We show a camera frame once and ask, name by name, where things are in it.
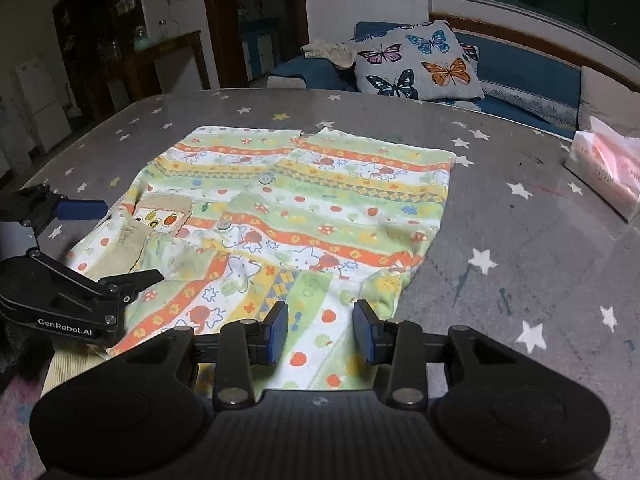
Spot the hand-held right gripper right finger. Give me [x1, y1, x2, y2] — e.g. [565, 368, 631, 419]
[352, 300, 531, 409]

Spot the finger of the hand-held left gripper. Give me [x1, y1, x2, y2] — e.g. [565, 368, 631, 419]
[0, 185, 108, 241]
[97, 269, 165, 306]

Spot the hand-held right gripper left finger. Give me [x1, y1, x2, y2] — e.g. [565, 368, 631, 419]
[107, 302, 290, 412]

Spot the colourful printed children's shirt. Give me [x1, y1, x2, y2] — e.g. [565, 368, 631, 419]
[67, 126, 458, 392]

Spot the white appliance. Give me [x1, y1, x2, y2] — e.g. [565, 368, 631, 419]
[14, 55, 72, 153]

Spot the wooden sideboard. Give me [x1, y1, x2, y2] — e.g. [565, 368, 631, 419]
[125, 30, 212, 103]

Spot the dark wooden shelf cabinet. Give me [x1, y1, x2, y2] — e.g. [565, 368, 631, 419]
[51, 0, 151, 121]

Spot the grey star print tablecloth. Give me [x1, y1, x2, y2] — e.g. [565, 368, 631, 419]
[0, 87, 640, 480]

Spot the blue storage box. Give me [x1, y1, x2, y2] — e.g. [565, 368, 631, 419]
[239, 17, 281, 82]

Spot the butterfly print pillow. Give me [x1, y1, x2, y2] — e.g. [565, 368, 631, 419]
[352, 19, 485, 102]

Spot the beige crumpled cloth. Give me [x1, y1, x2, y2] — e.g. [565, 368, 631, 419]
[300, 40, 358, 70]

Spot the pink tissue pack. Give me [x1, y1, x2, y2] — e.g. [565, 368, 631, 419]
[564, 116, 640, 222]

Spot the blue sofa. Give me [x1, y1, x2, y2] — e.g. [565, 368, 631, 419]
[266, 21, 583, 140]

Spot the beige cushion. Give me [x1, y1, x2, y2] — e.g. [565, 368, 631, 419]
[577, 65, 640, 133]

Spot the beige corduroy garment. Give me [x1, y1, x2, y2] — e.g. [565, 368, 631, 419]
[102, 195, 196, 273]

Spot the beige corduroy cloth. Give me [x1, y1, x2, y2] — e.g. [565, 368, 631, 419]
[41, 344, 128, 397]

